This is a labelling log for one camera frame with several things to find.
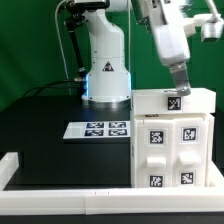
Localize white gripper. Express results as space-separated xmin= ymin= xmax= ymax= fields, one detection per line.
xmin=134 ymin=0 xmax=193 ymax=96

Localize white cabinet door panel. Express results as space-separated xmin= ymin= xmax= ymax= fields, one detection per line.
xmin=136 ymin=118 xmax=174 ymax=188
xmin=173 ymin=114 xmax=208 ymax=187

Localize white cabinet body box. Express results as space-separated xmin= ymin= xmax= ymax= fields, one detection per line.
xmin=130 ymin=113 xmax=214 ymax=188

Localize white cabinet top block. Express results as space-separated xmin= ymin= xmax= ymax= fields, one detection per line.
xmin=131 ymin=88 xmax=216 ymax=115

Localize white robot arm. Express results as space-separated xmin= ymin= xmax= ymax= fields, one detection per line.
xmin=81 ymin=0 xmax=191 ymax=108

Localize white sheet with markers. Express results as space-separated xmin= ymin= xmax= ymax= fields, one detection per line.
xmin=63 ymin=121 xmax=130 ymax=140

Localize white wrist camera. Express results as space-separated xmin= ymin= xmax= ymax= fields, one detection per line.
xmin=193 ymin=14 xmax=224 ymax=42

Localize black cable bundle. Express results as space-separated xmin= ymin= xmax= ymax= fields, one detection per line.
xmin=21 ymin=79 xmax=87 ymax=98

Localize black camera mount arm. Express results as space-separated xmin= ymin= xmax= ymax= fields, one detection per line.
xmin=61 ymin=0 xmax=109 ymax=81

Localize white U-shaped fence frame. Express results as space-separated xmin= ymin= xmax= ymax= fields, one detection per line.
xmin=0 ymin=153 xmax=224 ymax=215

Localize white cable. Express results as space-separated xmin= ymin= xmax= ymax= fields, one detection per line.
xmin=54 ymin=0 xmax=70 ymax=80

